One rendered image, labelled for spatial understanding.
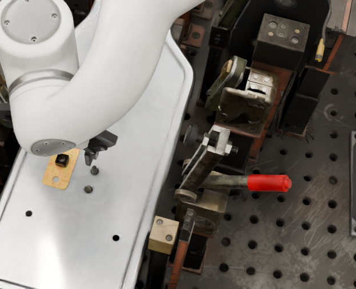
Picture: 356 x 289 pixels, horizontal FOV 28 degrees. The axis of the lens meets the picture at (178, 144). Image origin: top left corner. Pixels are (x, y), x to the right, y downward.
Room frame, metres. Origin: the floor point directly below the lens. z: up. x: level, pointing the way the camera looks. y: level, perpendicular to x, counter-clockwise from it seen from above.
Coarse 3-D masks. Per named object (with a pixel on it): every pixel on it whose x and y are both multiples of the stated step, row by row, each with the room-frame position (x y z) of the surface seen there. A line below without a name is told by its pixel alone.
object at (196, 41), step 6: (186, 12) 0.83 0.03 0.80; (186, 18) 0.83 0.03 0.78; (186, 24) 0.83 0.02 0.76; (192, 24) 0.87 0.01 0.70; (186, 30) 0.83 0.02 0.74; (192, 30) 0.85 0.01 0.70; (198, 30) 0.86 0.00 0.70; (204, 30) 0.86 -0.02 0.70; (186, 36) 0.83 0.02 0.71; (192, 36) 0.84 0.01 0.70; (198, 36) 0.84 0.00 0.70; (186, 42) 0.82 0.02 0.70; (192, 42) 0.82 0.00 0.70; (198, 42) 0.83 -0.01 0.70
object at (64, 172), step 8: (64, 152) 0.41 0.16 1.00; (72, 152) 0.41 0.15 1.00; (56, 160) 0.39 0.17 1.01; (72, 160) 0.40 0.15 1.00; (48, 168) 0.38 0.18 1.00; (56, 168) 0.38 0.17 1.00; (64, 168) 0.38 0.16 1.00; (72, 168) 0.38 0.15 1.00; (48, 176) 0.37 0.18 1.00; (56, 176) 0.37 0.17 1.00; (64, 176) 0.37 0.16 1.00; (48, 184) 0.35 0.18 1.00; (56, 184) 0.36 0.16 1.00; (64, 184) 0.36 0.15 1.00
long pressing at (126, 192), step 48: (96, 0) 0.69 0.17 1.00; (144, 96) 0.52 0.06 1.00; (144, 144) 0.44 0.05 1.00; (48, 192) 0.34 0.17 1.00; (96, 192) 0.35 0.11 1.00; (144, 192) 0.37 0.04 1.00; (0, 240) 0.26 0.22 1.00; (48, 240) 0.27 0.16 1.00; (96, 240) 0.28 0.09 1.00; (144, 240) 0.29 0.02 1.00; (0, 288) 0.19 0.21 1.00; (48, 288) 0.20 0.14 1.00; (96, 288) 0.22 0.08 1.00
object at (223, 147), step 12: (192, 132) 0.37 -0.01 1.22; (216, 132) 0.38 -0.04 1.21; (228, 132) 0.38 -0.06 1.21; (192, 144) 0.36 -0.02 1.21; (204, 144) 0.36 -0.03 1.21; (216, 144) 0.36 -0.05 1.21; (228, 144) 0.37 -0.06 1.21; (204, 156) 0.35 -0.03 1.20; (216, 156) 0.35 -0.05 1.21; (192, 168) 0.36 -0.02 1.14; (204, 168) 0.35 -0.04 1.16; (192, 180) 0.35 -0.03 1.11; (204, 180) 0.35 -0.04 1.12
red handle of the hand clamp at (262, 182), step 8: (184, 176) 0.38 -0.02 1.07; (208, 176) 0.37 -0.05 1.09; (216, 176) 0.37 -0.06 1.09; (224, 176) 0.37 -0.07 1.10; (232, 176) 0.37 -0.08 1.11; (240, 176) 0.37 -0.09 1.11; (248, 176) 0.37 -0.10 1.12; (256, 176) 0.37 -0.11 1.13; (264, 176) 0.37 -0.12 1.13; (272, 176) 0.36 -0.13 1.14; (280, 176) 0.36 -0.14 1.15; (208, 184) 0.36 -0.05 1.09; (216, 184) 0.36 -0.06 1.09; (224, 184) 0.36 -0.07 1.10; (232, 184) 0.36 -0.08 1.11; (240, 184) 0.36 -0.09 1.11; (248, 184) 0.36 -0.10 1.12; (256, 184) 0.36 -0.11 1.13; (264, 184) 0.35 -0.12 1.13; (272, 184) 0.35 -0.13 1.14; (280, 184) 0.35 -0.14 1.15; (288, 184) 0.35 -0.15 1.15
